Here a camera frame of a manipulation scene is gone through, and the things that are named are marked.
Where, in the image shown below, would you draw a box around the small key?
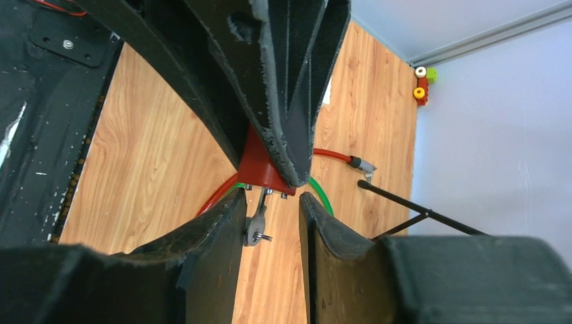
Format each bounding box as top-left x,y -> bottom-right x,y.
243,187 -> 273,246

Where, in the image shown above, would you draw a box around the green cable lock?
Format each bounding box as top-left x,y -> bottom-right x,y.
225,177 -> 335,217

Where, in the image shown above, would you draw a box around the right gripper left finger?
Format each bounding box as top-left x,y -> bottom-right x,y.
1,188 -> 247,323

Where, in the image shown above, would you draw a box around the thick red cable lock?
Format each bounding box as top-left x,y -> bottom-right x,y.
196,148 -> 377,216

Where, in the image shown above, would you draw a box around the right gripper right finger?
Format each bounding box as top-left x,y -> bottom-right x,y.
299,192 -> 571,323

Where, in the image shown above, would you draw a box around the white blue block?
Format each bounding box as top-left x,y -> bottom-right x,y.
322,78 -> 332,105

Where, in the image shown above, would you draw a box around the red padlock with thin cable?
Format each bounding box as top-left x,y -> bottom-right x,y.
237,126 -> 296,196

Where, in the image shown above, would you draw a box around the black music stand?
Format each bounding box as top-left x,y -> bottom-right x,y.
357,180 -> 488,241

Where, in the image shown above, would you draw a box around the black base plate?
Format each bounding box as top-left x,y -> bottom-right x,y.
1,1 -> 122,248

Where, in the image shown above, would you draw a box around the toy car red green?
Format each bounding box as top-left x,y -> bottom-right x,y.
413,66 -> 438,106

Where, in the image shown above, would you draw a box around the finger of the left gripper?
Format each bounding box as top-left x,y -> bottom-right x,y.
188,1 -> 351,187
77,0 -> 248,167

